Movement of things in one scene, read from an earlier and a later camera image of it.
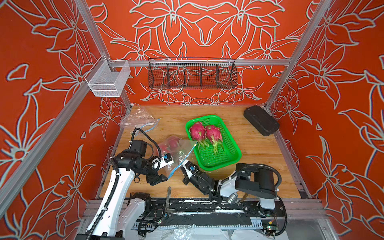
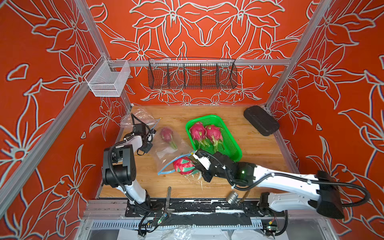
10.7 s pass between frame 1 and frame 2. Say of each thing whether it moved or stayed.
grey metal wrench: stayed
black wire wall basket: stayed
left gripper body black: moved
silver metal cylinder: stayed
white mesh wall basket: stayed
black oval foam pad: stayed
